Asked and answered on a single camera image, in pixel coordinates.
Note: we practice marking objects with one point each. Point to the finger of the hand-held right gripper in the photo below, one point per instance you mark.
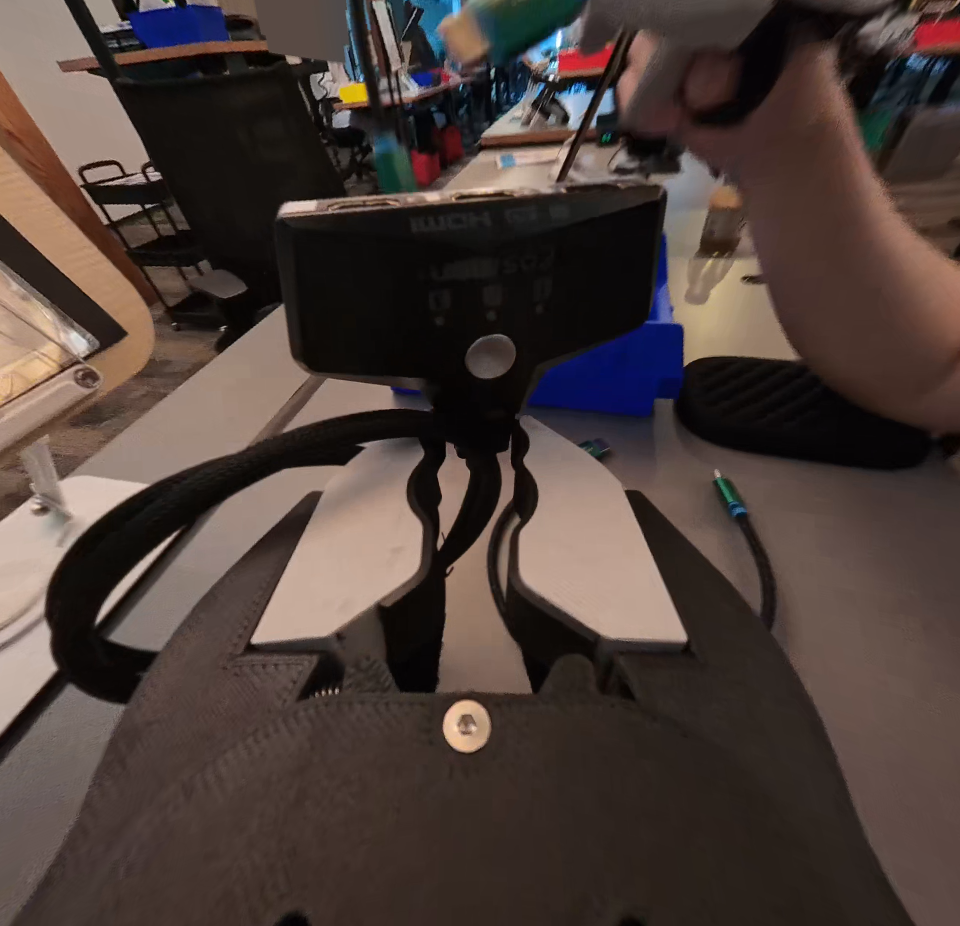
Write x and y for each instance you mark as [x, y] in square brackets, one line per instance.
[675, 3]

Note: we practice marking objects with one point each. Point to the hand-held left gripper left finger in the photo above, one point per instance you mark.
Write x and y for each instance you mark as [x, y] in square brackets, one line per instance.
[352, 558]

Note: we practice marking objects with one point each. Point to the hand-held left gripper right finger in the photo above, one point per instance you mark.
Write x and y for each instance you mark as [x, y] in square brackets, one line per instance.
[592, 558]

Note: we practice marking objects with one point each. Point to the black HDMI switch box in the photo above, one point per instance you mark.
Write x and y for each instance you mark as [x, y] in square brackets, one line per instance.
[375, 303]

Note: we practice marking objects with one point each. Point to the person's right forearm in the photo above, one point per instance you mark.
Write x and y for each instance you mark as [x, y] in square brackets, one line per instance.
[847, 281]

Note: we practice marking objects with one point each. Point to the red storage bin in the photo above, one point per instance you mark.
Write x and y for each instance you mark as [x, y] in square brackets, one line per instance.
[585, 60]
[937, 33]

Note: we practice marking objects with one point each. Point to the black device green display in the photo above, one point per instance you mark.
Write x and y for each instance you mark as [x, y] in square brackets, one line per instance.
[637, 150]

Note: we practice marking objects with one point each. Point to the blue plastic bin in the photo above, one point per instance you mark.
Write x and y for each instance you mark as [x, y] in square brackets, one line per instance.
[615, 371]

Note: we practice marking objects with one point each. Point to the brown glass jar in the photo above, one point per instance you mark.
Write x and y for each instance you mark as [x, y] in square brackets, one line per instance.
[721, 221]

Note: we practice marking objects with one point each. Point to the black ribbed wrist rest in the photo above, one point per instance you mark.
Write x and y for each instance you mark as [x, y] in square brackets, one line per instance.
[787, 416]

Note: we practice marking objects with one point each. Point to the red floor box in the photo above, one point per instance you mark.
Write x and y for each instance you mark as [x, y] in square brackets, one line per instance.
[427, 165]

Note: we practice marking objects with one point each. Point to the yellow storage bin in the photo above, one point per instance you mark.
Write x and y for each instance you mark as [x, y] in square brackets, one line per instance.
[352, 93]

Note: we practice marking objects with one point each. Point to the small blue storage bin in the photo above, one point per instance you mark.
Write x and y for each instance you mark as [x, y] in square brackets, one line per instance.
[176, 26]

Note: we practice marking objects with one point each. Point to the wooden shelf board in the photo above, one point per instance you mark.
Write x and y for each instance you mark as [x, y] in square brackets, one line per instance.
[150, 54]

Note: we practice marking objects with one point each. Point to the black stand pole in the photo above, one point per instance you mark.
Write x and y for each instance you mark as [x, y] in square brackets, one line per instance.
[79, 11]

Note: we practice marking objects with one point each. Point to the white sign base plate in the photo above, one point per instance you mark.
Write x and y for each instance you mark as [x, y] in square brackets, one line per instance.
[30, 566]

